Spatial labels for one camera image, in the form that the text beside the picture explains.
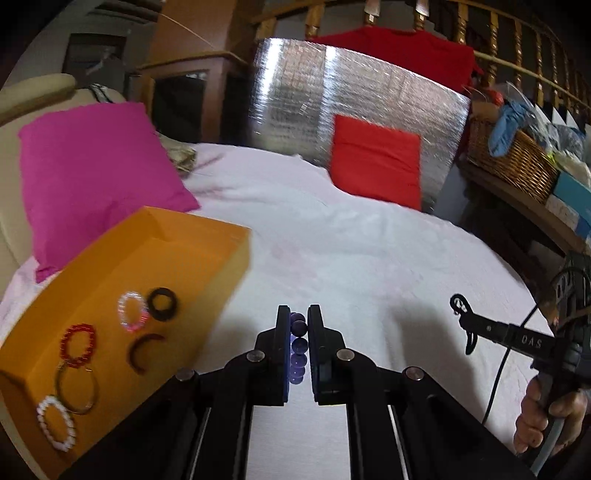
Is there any wooden railing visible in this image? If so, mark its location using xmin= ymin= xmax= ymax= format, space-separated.
xmin=249 ymin=0 xmax=591 ymax=112

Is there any wicker basket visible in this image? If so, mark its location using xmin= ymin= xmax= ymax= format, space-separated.
xmin=466 ymin=117 xmax=559 ymax=204

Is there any magenta cushion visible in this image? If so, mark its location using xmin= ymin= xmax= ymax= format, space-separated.
xmin=17 ymin=102 xmax=200 ymax=283

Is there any silver metal bangle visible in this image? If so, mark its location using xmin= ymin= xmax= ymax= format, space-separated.
xmin=55 ymin=362 xmax=100 ymax=415

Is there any red bead bracelet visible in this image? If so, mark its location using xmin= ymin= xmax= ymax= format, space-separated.
xmin=60 ymin=323 xmax=99 ymax=369

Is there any dark brown open bangle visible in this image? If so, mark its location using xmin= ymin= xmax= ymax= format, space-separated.
xmin=128 ymin=333 xmax=166 ymax=376

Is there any white bead bracelet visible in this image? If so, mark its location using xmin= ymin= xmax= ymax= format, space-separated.
xmin=37 ymin=394 xmax=75 ymax=452

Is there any black ring bracelet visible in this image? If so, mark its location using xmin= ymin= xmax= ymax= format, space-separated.
xmin=147 ymin=287 xmax=179 ymax=321

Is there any orange cardboard box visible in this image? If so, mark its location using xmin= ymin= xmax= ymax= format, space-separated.
xmin=0 ymin=206 xmax=252 ymax=478

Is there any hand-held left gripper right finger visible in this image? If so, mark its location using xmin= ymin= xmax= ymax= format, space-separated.
xmin=307 ymin=305 xmax=536 ymax=480

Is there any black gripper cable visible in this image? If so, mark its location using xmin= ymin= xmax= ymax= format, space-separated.
xmin=482 ymin=305 xmax=541 ymax=423

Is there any pile of plastic bags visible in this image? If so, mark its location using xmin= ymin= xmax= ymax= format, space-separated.
xmin=505 ymin=80 xmax=591 ymax=176

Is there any wooden cabinet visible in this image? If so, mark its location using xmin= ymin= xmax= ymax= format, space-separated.
xmin=139 ymin=0 xmax=259 ymax=144

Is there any gold patterned bundle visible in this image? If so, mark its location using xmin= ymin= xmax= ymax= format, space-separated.
xmin=167 ymin=142 xmax=200 ymax=180

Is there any silver foil board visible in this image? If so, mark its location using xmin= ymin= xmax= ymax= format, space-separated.
xmin=248 ymin=38 xmax=471 ymax=213

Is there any person's right hand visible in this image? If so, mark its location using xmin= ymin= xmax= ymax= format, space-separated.
xmin=513 ymin=376 xmax=591 ymax=462

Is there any pink clear bead bracelet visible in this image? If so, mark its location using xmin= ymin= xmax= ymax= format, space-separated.
xmin=117 ymin=291 xmax=151 ymax=333

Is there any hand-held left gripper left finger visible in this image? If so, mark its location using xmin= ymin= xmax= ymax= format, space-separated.
xmin=60 ymin=305 xmax=293 ymax=480

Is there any purple bead bracelet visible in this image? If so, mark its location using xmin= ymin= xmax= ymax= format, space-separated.
xmin=288 ymin=311 xmax=309 ymax=386

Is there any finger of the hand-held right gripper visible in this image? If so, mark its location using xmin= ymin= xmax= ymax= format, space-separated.
xmin=462 ymin=310 xmax=559 ymax=363

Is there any white fleece blanket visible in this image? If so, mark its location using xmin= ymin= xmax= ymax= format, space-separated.
xmin=0 ymin=142 xmax=555 ymax=480

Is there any teal cardboard box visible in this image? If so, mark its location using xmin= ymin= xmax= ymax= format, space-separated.
xmin=551 ymin=173 xmax=591 ymax=241

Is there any wooden shelf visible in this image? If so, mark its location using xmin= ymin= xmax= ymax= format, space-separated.
xmin=457 ymin=157 xmax=591 ymax=259

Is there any red cloth on railing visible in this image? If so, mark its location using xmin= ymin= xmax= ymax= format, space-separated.
xmin=314 ymin=27 xmax=483 ymax=95

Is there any red cushion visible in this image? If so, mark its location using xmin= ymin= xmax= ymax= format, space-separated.
xmin=329 ymin=114 xmax=423 ymax=212

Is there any blue cloth in basket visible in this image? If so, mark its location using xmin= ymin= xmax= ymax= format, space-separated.
xmin=488 ymin=102 xmax=532 ymax=158

